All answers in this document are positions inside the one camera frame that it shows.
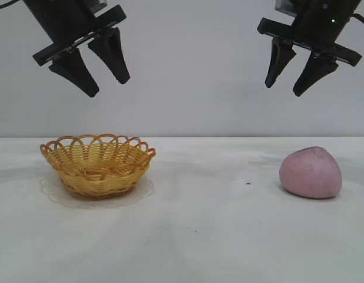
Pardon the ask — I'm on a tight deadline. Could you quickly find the yellow woven plastic basket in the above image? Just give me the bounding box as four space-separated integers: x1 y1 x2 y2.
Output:
39 133 157 199

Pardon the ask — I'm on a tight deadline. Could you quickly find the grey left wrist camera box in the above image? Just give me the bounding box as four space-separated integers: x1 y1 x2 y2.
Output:
89 0 108 14

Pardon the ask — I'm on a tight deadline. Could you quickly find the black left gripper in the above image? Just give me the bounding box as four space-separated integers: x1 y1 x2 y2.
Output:
24 0 131 98

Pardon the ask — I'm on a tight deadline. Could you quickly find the pink peach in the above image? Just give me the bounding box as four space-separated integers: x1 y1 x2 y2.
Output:
279 146 343 199

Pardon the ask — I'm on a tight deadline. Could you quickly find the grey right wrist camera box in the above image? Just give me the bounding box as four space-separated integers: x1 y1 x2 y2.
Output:
274 0 302 14

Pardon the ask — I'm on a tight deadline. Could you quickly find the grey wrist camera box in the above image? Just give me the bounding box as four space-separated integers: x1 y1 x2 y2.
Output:
274 0 302 14
89 0 108 14

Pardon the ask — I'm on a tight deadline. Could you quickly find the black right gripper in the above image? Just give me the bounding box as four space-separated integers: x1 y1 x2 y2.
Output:
257 0 363 98

